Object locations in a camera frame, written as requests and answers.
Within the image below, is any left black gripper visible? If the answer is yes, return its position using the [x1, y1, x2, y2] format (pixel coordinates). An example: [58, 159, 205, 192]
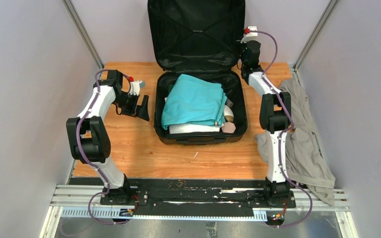
[113, 92, 149, 121]

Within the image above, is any teal shirt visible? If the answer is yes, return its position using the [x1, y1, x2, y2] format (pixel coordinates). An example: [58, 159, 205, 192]
[161, 74, 227, 129]

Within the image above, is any white shirt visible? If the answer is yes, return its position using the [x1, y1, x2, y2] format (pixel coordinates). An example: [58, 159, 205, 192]
[161, 95, 227, 134]

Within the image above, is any brown grey cylinder bottle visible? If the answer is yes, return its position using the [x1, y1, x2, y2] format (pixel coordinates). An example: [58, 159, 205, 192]
[225, 98, 234, 108]

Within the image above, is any black suitcase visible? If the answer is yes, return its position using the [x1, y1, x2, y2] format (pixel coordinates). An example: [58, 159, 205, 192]
[147, 0, 248, 145]

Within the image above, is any white round compact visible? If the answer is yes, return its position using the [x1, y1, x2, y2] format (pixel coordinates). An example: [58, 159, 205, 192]
[223, 105, 234, 122]

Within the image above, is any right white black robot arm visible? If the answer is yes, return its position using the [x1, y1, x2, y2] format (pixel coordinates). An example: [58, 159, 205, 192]
[240, 40, 291, 207]

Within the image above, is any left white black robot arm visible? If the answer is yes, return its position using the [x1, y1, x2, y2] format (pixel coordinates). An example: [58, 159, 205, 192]
[66, 69, 149, 205]

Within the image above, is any grey shirt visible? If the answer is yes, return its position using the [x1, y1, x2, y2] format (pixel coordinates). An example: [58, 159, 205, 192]
[254, 78, 336, 207]

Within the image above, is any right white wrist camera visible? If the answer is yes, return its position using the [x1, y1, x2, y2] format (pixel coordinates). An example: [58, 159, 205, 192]
[241, 26, 258, 44]

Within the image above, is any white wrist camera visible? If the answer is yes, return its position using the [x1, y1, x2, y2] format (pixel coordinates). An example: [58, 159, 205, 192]
[127, 76, 145, 96]
[241, 26, 258, 44]

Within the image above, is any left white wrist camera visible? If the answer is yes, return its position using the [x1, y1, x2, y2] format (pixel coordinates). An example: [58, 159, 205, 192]
[127, 76, 145, 96]

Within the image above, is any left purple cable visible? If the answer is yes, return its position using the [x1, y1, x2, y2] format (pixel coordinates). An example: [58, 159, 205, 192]
[75, 69, 132, 226]

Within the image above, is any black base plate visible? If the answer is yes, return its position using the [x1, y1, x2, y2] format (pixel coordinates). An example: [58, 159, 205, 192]
[68, 177, 297, 218]

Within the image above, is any right aluminium corner post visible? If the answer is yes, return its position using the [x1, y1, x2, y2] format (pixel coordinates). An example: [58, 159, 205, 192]
[293, 0, 340, 71]

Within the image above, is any aluminium corner post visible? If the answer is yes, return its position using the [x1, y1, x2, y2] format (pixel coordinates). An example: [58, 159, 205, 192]
[62, 0, 104, 69]
[293, 0, 340, 71]

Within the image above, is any aluminium rail frame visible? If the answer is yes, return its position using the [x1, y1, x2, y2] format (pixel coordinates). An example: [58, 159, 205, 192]
[40, 178, 358, 238]

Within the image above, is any left aluminium corner post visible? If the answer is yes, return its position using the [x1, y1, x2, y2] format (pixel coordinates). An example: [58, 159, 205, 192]
[62, 0, 104, 69]

